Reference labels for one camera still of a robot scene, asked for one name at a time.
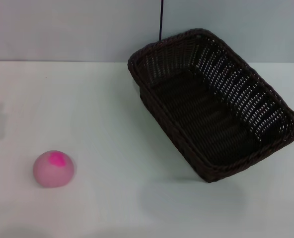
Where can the pink ball with magenta spot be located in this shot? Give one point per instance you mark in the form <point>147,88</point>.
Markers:
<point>52,173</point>

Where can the black woven rectangular basket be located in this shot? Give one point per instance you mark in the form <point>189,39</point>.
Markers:
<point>206,116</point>

